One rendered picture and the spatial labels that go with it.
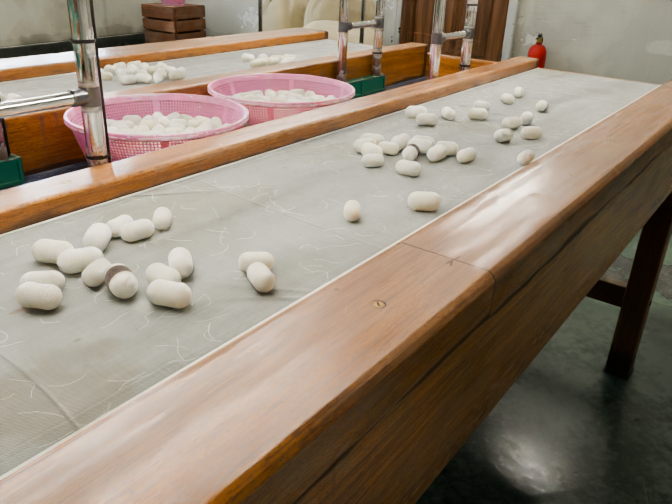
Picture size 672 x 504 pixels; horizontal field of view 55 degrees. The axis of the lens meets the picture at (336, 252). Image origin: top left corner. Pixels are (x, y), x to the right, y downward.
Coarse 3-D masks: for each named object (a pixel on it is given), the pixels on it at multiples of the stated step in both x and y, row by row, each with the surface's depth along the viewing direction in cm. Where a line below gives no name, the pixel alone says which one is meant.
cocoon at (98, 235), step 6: (90, 228) 59; (96, 228) 59; (102, 228) 59; (108, 228) 60; (90, 234) 58; (96, 234) 58; (102, 234) 58; (108, 234) 59; (84, 240) 58; (90, 240) 58; (96, 240) 58; (102, 240) 58; (108, 240) 59; (84, 246) 58; (90, 246) 58; (96, 246) 58; (102, 246) 58
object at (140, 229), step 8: (128, 224) 61; (136, 224) 61; (144, 224) 61; (152, 224) 62; (120, 232) 61; (128, 232) 60; (136, 232) 61; (144, 232) 61; (152, 232) 62; (128, 240) 61; (136, 240) 61
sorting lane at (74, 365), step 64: (384, 128) 104; (448, 128) 106; (576, 128) 109; (192, 192) 74; (256, 192) 75; (320, 192) 76; (384, 192) 77; (448, 192) 78; (0, 256) 58; (128, 256) 59; (192, 256) 59; (320, 256) 60; (0, 320) 48; (64, 320) 48; (128, 320) 49; (192, 320) 49; (256, 320) 50; (0, 384) 41; (64, 384) 42; (128, 384) 42; (0, 448) 36
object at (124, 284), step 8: (112, 264) 52; (120, 264) 52; (104, 272) 52; (120, 272) 51; (128, 272) 51; (112, 280) 51; (120, 280) 50; (128, 280) 51; (136, 280) 51; (112, 288) 51; (120, 288) 50; (128, 288) 51; (136, 288) 51; (120, 296) 51; (128, 296) 51
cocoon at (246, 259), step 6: (246, 252) 56; (252, 252) 56; (258, 252) 56; (264, 252) 56; (240, 258) 56; (246, 258) 56; (252, 258) 56; (258, 258) 56; (264, 258) 56; (270, 258) 56; (240, 264) 56; (246, 264) 56; (270, 264) 56; (246, 270) 56
